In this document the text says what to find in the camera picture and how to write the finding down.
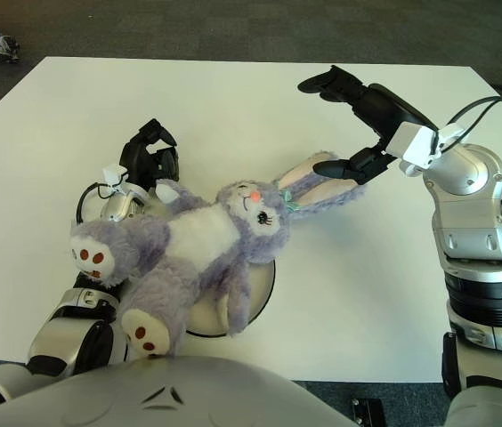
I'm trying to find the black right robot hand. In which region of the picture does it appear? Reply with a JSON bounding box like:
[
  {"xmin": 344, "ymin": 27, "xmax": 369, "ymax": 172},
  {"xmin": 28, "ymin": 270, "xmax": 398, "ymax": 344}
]
[{"xmin": 297, "ymin": 65, "xmax": 434, "ymax": 186}]

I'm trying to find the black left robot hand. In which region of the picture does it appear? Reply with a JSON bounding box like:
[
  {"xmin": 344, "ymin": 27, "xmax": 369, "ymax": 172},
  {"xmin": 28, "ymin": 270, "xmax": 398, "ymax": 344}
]
[{"xmin": 118, "ymin": 118, "xmax": 180, "ymax": 197}]

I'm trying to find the purple plush rabbit doll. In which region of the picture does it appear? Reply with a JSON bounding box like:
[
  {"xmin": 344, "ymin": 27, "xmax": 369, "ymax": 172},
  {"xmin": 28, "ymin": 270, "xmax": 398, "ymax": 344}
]
[{"xmin": 69, "ymin": 150, "xmax": 368, "ymax": 357}]

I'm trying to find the white plate with black rim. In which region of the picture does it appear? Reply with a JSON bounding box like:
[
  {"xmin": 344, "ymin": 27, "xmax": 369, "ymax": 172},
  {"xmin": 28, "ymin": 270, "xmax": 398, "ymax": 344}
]
[{"xmin": 186, "ymin": 260, "xmax": 277, "ymax": 338}]

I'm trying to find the grey white sneaker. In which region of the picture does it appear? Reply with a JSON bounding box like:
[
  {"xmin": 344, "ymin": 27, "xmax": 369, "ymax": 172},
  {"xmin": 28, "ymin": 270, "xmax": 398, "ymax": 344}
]
[{"xmin": 0, "ymin": 36, "xmax": 21, "ymax": 63}]

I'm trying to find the grey robot torso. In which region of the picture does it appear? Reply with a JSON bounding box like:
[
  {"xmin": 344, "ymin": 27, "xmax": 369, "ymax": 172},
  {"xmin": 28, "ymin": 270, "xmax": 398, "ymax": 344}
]
[{"xmin": 0, "ymin": 354, "xmax": 359, "ymax": 427}]

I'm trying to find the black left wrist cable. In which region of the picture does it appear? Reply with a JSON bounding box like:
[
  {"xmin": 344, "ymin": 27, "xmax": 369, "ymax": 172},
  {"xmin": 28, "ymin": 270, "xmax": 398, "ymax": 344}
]
[{"xmin": 75, "ymin": 181, "xmax": 109, "ymax": 223}]

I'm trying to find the black metal bracket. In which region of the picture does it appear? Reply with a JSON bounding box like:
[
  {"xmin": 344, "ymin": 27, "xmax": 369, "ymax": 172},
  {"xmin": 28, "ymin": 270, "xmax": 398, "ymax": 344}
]
[{"xmin": 351, "ymin": 397, "xmax": 385, "ymax": 427}]

